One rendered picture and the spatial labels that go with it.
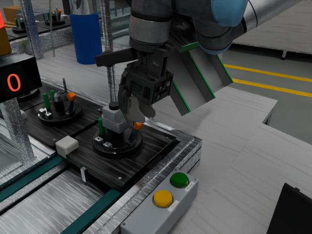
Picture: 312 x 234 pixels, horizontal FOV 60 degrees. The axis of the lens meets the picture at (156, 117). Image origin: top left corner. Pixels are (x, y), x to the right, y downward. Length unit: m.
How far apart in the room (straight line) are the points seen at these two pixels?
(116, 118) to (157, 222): 0.27
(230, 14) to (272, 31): 4.03
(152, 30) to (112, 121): 0.30
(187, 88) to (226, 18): 0.49
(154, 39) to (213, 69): 0.59
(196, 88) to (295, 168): 0.40
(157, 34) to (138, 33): 0.03
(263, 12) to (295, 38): 3.89
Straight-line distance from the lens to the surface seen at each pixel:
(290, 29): 4.45
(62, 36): 2.04
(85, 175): 0.72
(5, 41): 0.62
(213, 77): 1.04
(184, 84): 0.91
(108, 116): 0.71
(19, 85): 0.64
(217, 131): 1.03
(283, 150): 1.01
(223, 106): 1.20
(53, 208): 0.72
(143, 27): 0.49
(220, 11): 0.45
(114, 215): 0.62
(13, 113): 0.71
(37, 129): 0.90
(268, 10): 0.59
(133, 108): 0.59
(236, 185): 0.83
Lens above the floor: 1.44
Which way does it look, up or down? 32 degrees down
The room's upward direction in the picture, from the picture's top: straight up
